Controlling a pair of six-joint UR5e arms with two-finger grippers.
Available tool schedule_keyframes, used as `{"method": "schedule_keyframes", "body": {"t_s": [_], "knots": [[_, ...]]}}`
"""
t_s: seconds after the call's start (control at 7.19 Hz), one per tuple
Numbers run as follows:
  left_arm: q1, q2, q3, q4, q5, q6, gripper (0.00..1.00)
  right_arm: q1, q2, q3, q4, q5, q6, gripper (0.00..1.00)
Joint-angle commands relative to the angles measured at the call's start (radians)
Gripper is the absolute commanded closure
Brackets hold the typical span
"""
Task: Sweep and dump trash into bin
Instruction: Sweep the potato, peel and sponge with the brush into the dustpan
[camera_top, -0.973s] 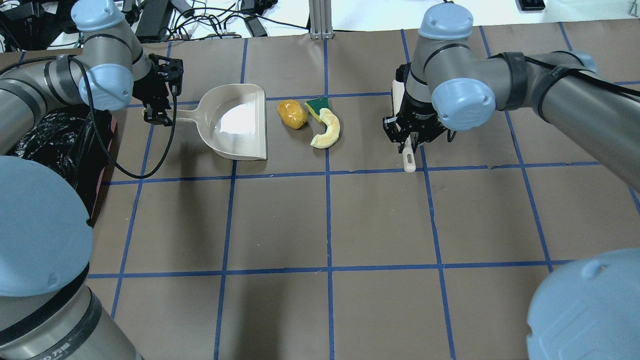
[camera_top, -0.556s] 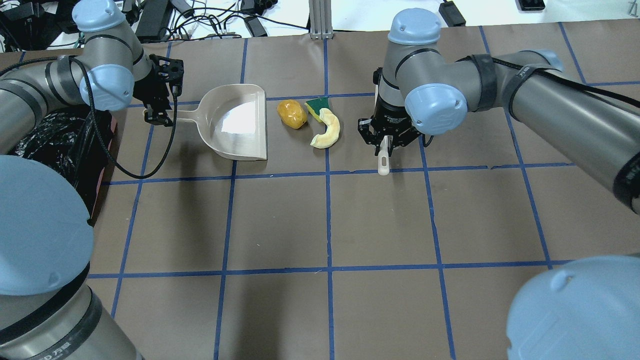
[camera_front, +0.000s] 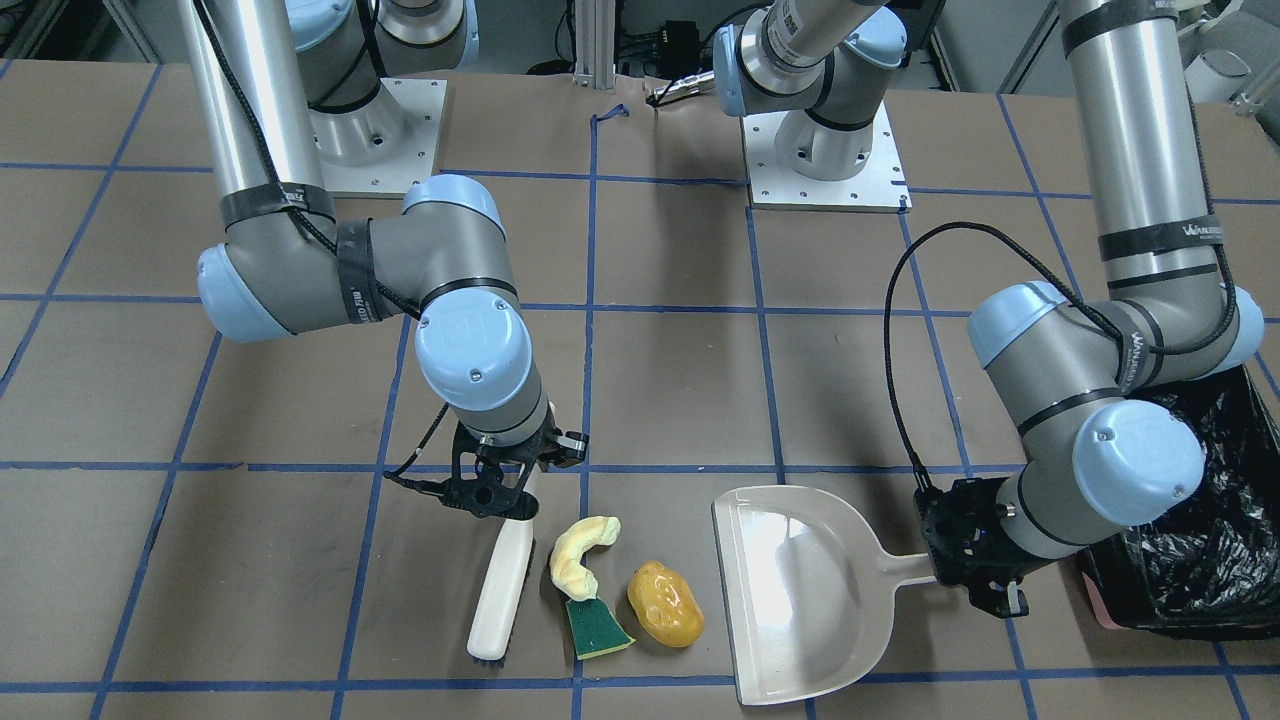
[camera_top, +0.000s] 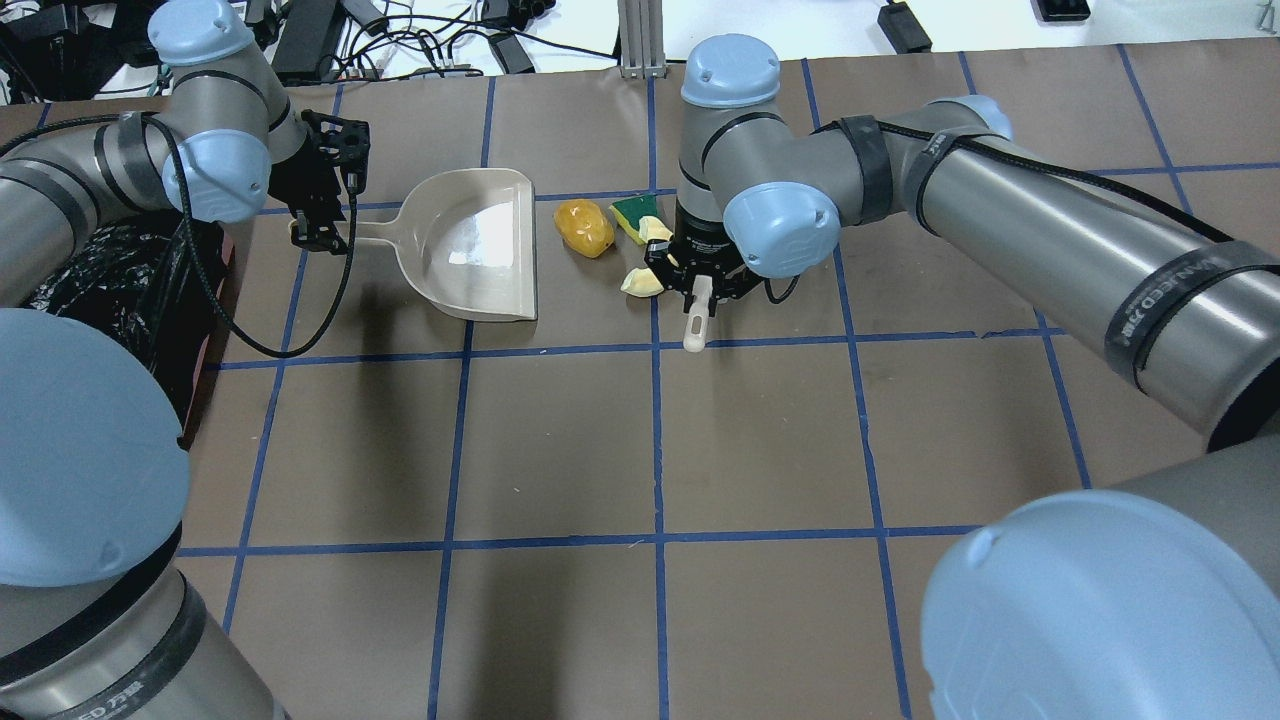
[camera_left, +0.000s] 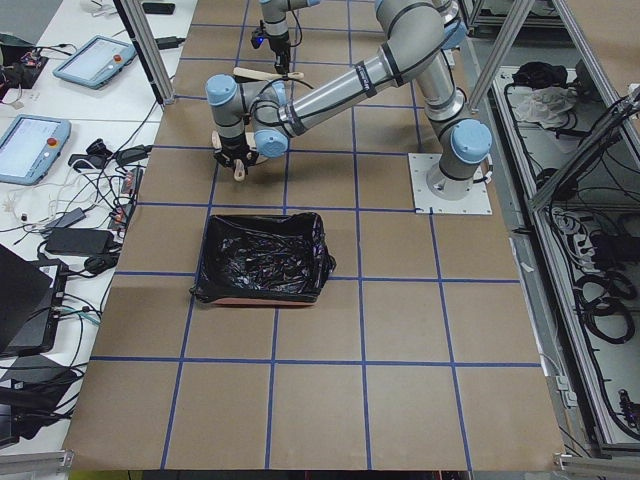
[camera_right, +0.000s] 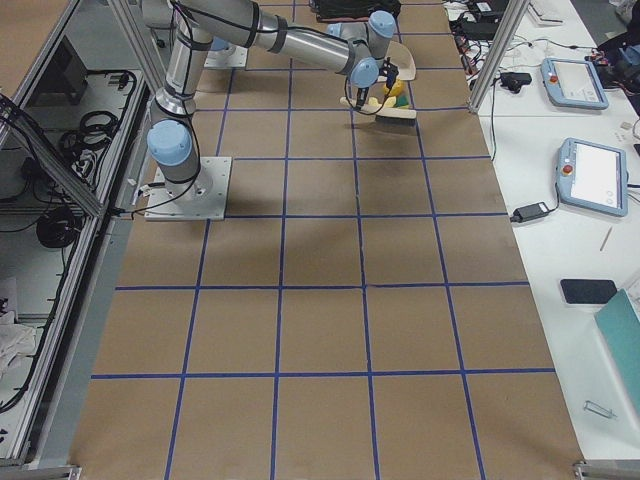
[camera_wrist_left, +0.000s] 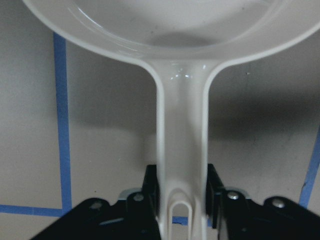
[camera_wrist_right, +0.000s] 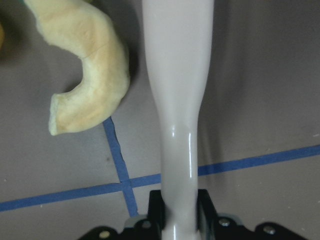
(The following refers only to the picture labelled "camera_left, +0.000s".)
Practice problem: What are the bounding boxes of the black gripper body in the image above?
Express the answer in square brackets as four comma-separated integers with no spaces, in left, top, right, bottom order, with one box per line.
[213,137,259,165]
[268,34,291,58]

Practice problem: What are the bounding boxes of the beige hand brush black bristles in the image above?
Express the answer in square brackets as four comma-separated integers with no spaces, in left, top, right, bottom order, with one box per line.
[233,67,304,81]

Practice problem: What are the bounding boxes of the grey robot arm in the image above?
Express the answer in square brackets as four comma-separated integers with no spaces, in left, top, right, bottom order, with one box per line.
[259,0,320,75]
[205,1,492,183]

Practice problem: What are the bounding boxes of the black bag lined trash bin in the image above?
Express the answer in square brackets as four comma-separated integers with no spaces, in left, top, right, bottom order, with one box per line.
[190,212,336,305]

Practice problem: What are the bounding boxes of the blue teach pendant far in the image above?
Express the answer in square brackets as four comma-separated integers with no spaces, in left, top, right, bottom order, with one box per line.
[53,35,137,89]

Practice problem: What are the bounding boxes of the blue teach pendant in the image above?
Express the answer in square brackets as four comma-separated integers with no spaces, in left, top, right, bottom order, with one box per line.
[1,114,71,186]
[53,35,137,89]

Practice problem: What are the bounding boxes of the black power adapter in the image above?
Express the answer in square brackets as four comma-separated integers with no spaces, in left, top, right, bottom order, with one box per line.
[45,228,115,256]

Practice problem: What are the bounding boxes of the blue teach pendant near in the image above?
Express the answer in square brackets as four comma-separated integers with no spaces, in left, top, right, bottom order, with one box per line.
[1,114,71,186]

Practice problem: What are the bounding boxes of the black laptop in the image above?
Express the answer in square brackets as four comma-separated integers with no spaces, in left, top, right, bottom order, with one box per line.
[1,246,69,358]

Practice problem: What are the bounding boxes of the white crumpled cloth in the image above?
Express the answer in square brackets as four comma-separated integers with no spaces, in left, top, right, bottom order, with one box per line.
[514,86,578,129]

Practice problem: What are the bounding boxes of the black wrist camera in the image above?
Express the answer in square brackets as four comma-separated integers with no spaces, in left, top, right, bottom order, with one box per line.
[251,29,265,49]

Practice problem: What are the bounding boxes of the aluminium frame post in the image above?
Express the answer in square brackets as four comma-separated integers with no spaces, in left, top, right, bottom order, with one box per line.
[113,0,175,106]

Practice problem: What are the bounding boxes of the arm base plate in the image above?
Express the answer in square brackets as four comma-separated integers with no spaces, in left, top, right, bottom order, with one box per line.
[408,153,493,216]

